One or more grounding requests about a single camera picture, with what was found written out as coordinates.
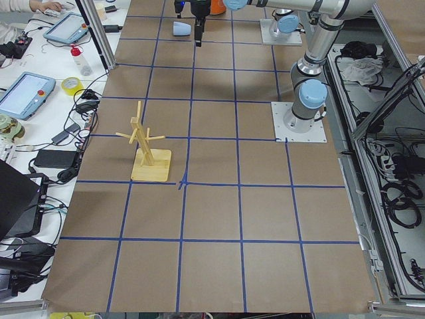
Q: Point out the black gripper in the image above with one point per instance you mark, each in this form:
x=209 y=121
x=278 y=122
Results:
x=200 y=9

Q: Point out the light blue cup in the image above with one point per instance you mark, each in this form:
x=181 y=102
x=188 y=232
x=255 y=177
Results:
x=181 y=29

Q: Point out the person hand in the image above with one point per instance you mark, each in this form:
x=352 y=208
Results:
x=43 y=6

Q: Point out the orange can container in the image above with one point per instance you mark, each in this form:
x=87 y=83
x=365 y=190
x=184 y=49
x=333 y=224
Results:
x=217 y=7

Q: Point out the red cap squeeze bottle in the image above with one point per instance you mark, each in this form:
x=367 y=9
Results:
x=81 y=62

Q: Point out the far teach pendant tablet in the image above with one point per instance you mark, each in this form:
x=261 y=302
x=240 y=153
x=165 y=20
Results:
x=68 y=30

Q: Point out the teach pendant tablet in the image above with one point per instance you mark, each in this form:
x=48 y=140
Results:
x=26 y=95
x=68 y=30

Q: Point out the yellow tape roll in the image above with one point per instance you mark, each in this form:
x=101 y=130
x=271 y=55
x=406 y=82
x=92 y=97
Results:
x=72 y=85

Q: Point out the wooden mug tree stand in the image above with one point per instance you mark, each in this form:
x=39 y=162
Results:
x=149 y=164

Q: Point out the white crumpled cloth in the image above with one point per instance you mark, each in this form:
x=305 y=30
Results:
x=362 y=70

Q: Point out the near teach pendant tablet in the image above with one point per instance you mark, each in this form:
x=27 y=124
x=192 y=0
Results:
x=26 y=95

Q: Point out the black power adapter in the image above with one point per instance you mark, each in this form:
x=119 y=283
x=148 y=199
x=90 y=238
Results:
x=57 y=159

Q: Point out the black laptop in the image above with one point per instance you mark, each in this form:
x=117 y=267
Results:
x=22 y=200

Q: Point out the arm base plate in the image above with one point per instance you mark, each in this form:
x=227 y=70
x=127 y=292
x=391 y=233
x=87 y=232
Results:
x=289 y=128
x=293 y=39

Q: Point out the aluminium frame post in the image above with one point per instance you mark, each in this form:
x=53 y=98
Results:
x=89 y=13

